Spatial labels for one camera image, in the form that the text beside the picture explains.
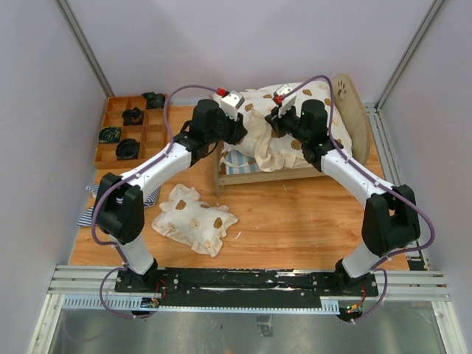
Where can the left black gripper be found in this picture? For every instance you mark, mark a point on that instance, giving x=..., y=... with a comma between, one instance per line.
x=238, y=130

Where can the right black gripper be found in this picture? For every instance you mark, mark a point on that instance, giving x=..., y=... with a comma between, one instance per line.
x=275, y=122

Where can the large bear print cushion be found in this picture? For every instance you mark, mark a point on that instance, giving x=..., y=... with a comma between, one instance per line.
x=272, y=145

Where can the wooden pet bed frame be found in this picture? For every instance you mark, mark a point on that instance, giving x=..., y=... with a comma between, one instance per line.
x=345, y=96

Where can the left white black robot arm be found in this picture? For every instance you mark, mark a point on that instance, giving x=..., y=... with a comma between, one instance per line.
x=119, y=206

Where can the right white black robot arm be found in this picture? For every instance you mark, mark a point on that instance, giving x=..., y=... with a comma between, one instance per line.
x=390, y=221

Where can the wooden compartment tray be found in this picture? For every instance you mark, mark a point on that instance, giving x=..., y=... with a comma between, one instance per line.
x=152, y=134

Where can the black rolled sock top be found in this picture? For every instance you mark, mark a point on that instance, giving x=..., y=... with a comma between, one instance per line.
x=154, y=100

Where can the small bear print pillow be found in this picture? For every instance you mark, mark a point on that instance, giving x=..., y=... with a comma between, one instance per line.
x=186, y=219

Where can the black rolled sock middle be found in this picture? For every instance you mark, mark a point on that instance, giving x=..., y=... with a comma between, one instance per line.
x=134, y=116

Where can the blue striped cloth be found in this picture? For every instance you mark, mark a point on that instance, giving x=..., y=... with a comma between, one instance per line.
x=86, y=218

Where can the black rolled sock bottom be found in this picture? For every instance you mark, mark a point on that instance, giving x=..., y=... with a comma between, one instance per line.
x=127, y=149

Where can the black green rolled sock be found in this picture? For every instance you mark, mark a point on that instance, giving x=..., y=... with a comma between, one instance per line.
x=109, y=135

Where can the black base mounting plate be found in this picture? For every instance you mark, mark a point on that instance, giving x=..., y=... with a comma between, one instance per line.
x=244, y=288

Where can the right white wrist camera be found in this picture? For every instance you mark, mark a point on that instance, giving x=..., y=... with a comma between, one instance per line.
x=285, y=99

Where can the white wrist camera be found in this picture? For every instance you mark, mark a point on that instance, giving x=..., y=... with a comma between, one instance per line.
x=285, y=99
x=231, y=103

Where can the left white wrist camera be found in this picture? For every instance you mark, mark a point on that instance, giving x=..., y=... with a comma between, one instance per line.
x=231, y=103

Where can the right aluminium corner post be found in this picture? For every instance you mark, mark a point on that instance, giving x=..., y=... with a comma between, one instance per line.
x=429, y=19

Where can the aluminium corner post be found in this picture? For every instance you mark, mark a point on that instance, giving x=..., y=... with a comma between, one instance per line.
x=429, y=19
x=76, y=31

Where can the left aluminium corner post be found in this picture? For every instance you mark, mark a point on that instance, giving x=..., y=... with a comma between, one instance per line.
x=76, y=31

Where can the aluminium rail frame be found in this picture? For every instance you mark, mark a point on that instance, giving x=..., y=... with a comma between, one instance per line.
x=236, y=310

